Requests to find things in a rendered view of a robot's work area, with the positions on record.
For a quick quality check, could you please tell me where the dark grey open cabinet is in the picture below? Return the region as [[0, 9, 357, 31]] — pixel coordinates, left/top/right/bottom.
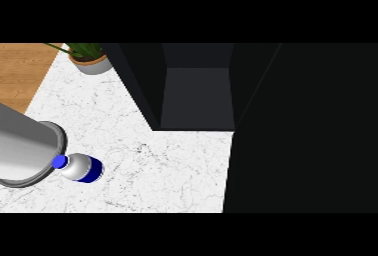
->
[[100, 42, 283, 132]]

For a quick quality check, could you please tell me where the blue-capped water bottle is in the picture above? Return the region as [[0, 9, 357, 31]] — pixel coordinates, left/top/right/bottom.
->
[[51, 152, 106, 184]]

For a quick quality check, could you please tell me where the potted green plant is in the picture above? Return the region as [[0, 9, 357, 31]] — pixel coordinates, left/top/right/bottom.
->
[[44, 42, 113, 76]]

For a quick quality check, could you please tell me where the grey metal pot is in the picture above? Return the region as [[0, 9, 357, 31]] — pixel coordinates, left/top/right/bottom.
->
[[0, 102, 69, 189]]

